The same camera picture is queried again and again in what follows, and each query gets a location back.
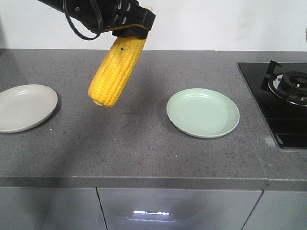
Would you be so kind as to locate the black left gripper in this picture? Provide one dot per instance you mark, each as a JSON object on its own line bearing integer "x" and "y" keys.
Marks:
{"x": 118, "y": 16}

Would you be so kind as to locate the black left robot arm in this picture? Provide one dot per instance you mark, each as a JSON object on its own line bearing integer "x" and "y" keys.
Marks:
{"x": 52, "y": 2}

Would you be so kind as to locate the black glass gas stove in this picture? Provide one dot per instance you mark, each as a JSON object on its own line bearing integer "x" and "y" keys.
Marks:
{"x": 280, "y": 89}

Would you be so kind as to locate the grey lower cabinet door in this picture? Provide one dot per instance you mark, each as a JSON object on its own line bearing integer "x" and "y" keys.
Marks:
{"x": 175, "y": 209}

